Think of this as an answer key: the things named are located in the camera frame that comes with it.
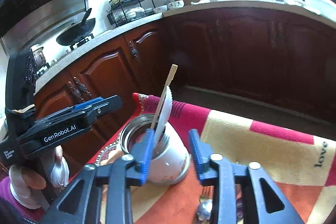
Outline left hand white glove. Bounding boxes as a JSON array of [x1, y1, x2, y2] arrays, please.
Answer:
[[9, 145, 70, 210]]

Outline dark wood base cabinets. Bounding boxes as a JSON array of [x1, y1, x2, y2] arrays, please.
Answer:
[[32, 6, 336, 169]]

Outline glass pot on stove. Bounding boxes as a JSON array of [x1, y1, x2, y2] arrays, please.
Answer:
[[31, 44, 47, 71]]

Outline steel range hood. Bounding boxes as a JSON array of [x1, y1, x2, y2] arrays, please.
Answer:
[[1, 0, 86, 55]]

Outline colourful fleece blanket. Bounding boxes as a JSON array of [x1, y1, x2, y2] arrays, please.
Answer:
[[84, 92, 336, 224]]

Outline pale bamboo chopstick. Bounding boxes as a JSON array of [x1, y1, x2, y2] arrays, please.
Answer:
[[150, 64, 178, 130]]

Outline white steel thermos jar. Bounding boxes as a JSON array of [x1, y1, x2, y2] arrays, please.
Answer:
[[119, 113, 191, 185]]

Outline silver spoon round bowl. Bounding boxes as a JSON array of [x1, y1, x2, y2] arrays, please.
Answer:
[[196, 199, 213, 223]]

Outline black wok on stove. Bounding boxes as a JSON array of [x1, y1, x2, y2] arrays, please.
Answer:
[[56, 8, 96, 46]]

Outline white plastic scraper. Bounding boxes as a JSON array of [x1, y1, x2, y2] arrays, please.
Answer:
[[154, 86, 173, 146]]

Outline white basin on counter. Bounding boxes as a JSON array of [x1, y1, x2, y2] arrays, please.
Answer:
[[304, 0, 336, 22]]

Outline black dish rack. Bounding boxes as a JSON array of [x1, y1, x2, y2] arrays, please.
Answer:
[[106, 0, 155, 27]]

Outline purple sleeve forearm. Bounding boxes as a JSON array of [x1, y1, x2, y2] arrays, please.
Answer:
[[1, 176, 45, 223]]

